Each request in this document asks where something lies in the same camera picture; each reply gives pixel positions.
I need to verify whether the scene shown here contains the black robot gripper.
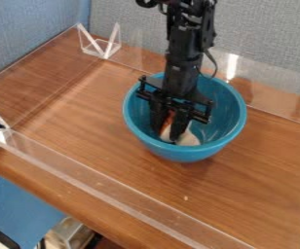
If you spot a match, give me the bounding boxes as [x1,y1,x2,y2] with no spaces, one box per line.
[136,54,214,141]

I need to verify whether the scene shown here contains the plush brown white mushroom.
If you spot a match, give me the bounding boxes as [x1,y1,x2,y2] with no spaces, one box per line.
[159,111,201,146]

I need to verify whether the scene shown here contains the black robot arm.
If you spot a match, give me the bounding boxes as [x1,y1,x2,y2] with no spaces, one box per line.
[135,0,218,143]

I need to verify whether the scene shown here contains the clear acrylic back barrier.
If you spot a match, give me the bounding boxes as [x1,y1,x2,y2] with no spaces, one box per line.
[110,32,300,123]

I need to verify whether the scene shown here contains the clear acrylic barrier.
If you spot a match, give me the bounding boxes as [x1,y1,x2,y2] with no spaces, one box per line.
[110,32,300,123]
[0,125,254,249]

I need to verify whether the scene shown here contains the clear acrylic front barrier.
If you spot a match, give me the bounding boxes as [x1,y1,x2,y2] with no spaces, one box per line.
[0,125,254,249]

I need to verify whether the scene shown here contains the grey metal box below table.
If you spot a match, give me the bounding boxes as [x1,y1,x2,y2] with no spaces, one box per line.
[44,217,94,249]

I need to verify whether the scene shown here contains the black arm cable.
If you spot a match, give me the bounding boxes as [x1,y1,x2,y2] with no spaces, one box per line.
[195,48,221,80]

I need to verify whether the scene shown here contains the clear acrylic corner bracket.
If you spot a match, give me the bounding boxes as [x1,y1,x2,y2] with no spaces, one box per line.
[75,23,122,59]

